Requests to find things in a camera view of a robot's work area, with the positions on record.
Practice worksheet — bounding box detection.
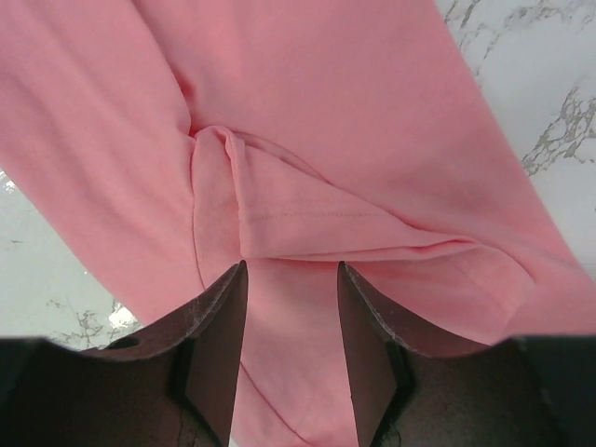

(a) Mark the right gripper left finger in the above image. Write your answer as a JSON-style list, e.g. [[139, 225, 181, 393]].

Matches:
[[100, 262, 248, 446]]

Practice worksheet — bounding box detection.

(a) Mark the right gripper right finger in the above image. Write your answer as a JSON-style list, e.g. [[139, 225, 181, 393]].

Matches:
[[337, 262, 487, 446]]

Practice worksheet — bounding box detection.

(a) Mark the pink t shirt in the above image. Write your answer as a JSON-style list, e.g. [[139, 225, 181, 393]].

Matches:
[[1, 1, 595, 446]]

